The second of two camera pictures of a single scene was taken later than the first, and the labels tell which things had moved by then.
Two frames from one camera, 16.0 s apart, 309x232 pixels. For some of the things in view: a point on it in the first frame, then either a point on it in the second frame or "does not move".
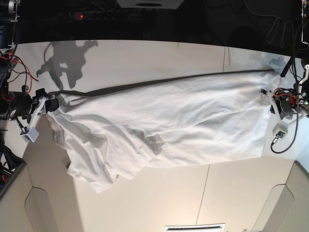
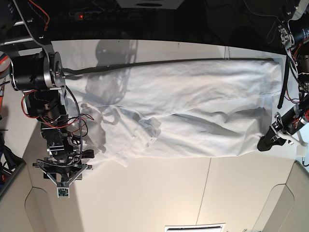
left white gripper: x=31 y=134 to x=63 y=176
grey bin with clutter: x=10 y=165 does not move
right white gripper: x=279 y=123 to x=271 y=138
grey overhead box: x=154 y=4 does not move
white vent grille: x=208 y=227 does not move
